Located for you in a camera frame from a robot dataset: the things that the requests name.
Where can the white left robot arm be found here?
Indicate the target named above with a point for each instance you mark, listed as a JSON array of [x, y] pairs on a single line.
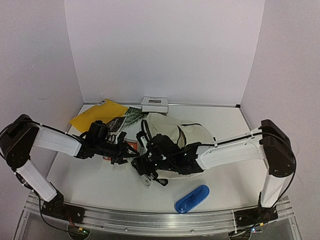
[[19, 138]]

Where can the beige canvas student bag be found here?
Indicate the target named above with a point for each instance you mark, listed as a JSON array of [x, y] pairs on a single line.
[[180, 132]]

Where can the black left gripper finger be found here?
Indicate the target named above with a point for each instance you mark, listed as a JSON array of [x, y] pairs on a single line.
[[121, 138], [126, 152]]

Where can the dark Three Days book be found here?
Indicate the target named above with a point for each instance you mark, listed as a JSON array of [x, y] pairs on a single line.
[[131, 117]]

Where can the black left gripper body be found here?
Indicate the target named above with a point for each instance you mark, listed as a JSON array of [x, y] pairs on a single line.
[[107, 150]]

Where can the silver black stapler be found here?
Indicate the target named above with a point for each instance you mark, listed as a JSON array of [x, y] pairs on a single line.
[[147, 179]]

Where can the blue pencil case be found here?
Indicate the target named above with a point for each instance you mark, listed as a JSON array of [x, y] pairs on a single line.
[[192, 199]]

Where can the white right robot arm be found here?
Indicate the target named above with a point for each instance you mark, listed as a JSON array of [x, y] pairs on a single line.
[[267, 144]]

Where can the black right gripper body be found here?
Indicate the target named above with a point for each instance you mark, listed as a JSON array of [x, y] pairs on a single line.
[[144, 165]]

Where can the white box with photo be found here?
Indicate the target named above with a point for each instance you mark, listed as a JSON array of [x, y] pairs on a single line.
[[155, 105]]

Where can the yellow hardcover book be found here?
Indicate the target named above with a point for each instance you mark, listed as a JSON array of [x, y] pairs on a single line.
[[104, 111]]

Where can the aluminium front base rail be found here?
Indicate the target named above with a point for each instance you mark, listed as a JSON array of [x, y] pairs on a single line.
[[167, 224]]

